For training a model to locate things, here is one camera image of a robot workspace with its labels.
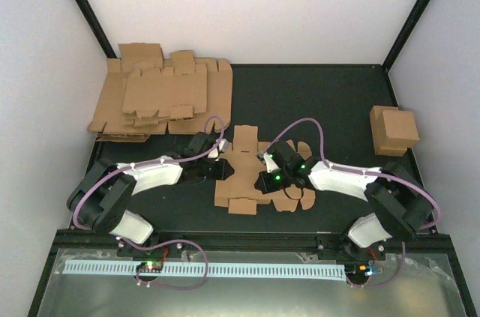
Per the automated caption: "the stack of flat cardboard blanks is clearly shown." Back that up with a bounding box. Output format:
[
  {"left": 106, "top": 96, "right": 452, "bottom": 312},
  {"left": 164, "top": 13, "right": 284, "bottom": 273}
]
[{"left": 87, "top": 43, "right": 233, "bottom": 142}]

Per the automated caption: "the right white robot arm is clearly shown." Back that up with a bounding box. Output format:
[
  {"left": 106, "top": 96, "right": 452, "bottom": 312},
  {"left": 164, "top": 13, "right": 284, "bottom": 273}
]
[{"left": 254, "top": 140, "right": 440, "bottom": 259}]

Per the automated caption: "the light blue slotted cable duct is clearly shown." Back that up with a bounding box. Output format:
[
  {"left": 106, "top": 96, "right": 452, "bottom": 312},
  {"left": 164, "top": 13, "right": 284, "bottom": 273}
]
[{"left": 62, "top": 260, "right": 347, "bottom": 282}]

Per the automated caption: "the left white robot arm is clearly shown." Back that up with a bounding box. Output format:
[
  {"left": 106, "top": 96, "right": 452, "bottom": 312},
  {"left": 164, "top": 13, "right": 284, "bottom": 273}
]
[{"left": 67, "top": 132, "right": 235, "bottom": 256}]

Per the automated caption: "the purple cable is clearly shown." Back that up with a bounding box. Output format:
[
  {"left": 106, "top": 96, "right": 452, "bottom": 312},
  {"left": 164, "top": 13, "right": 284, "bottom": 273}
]
[
  {"left": 260, "top": 118, "right": 440, "bottom": 290},
  {"left": 72, "top": 115, "right": 226, "bottom": 291}
]

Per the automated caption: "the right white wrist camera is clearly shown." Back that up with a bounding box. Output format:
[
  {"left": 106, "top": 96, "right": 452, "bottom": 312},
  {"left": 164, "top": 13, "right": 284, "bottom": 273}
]
[{"left": 257, "top": 151, "right": 280, "bottom": 173}]

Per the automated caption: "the right controller circuit board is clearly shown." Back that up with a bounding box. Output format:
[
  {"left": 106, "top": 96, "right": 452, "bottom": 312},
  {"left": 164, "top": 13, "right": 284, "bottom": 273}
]
[{"left": 345, "top": 264, "right": 382, "bottom": 278}]

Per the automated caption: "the controller circuit board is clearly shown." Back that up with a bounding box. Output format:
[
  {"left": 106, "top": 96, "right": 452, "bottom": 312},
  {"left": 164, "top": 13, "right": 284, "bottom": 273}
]
[
  {"left": 136, "top": 260, "right": 164, "bottom": 273},
  {"left": 345, "top": 264, "right": 382, "bottom": 278}
]

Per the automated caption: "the right black frame post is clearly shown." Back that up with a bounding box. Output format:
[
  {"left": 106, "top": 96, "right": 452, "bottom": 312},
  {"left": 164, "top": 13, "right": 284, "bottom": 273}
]
[{"left": 382, "top": 0, "right": 431, "bottom": 73}]

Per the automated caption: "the left black frame post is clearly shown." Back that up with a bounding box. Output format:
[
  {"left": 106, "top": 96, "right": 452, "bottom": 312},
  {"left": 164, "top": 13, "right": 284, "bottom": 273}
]
[{"left": 74, "top": 0, "right": 117, "bottom": 58}]

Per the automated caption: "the black frame post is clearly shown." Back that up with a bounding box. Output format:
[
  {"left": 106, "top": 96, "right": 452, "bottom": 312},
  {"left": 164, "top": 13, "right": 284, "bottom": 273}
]
[
  {"left": 74, "top": 0, "right": 117, "bottom": 58},
  {"left": 382, "top": 0, "right": 431, "bottom": 73}
]

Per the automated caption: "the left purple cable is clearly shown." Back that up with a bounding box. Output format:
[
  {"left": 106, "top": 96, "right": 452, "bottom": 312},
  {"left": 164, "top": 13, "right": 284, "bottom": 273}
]
[{"left": 72, "top": 115, "right": 226, "bottom": 291}]

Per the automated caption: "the left controller circuit board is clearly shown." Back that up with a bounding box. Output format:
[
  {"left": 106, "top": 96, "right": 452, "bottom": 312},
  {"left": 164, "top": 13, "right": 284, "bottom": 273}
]
[{"left": 136, "top": 260, "right": 164, "bottom": 273}]

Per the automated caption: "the cardboard box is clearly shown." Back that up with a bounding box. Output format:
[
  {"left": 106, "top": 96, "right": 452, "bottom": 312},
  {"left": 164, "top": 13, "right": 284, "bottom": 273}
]
[
  {"left": 380, "top": 110, "right": 420, "bottom": 148},
  {"left": 214, "top": 125, "right": 316, "bottom": 215},
  {"left": 369, "top": 106, "right": 407, "bottom": 157}
]

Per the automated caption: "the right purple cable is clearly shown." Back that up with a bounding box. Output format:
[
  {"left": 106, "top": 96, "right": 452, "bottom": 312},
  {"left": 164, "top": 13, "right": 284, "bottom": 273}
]
[{"left": 260, "top": 118, "right": 440, "bottom": 290}]

